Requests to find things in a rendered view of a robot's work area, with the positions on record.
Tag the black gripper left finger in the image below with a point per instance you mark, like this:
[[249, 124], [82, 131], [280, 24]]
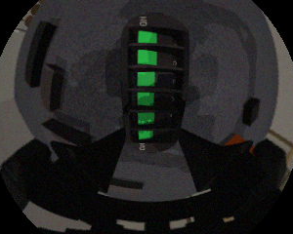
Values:
[[97, 160]]

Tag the dark grey switch panel with green rocker switches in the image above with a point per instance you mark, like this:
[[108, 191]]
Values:
[[155, 69]]

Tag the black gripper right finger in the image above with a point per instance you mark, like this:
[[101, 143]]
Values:
[[205, 159]]

